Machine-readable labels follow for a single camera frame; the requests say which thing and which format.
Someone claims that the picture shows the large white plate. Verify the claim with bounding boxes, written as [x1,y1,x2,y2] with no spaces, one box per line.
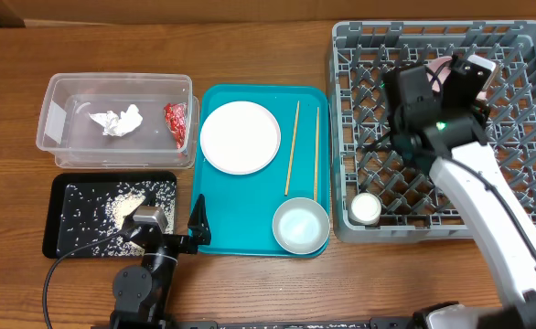
[200,101,281,175]

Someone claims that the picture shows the grey bowl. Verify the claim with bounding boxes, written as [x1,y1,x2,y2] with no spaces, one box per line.
[272,197,330,255]

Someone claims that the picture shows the red snack wrapper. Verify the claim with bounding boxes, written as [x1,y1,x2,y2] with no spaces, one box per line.
[164,103,187,149]

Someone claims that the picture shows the clear plastic wrap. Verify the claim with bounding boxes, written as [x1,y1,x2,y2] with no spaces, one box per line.
[90,104,143,137]

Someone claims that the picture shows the wooden chopstick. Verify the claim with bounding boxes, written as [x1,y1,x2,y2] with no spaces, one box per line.
[284,101,300,196]
[313,107,320,203]

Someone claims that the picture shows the white cup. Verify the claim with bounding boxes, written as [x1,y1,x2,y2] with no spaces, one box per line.
[348,193,381,226]

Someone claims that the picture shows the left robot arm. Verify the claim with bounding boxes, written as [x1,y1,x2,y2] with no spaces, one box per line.
[109,195,211,328]

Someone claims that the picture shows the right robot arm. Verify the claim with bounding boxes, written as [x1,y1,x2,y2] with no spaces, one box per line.
[382,57,536,328]

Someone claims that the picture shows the grey dishwasher rack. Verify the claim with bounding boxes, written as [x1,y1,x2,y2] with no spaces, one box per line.
[327,20,536,243]

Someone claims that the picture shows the teal plastic tray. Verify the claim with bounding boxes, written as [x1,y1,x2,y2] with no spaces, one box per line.
[191,84,330,257]

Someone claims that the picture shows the spilled rice pile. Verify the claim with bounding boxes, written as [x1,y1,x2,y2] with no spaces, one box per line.
[56,181,176,256]

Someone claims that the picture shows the black tray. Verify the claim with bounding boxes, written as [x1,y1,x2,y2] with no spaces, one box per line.
[42,171,177,259]

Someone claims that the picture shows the clear plastic bin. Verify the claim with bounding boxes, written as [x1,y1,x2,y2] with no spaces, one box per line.
[36,72,199,169]

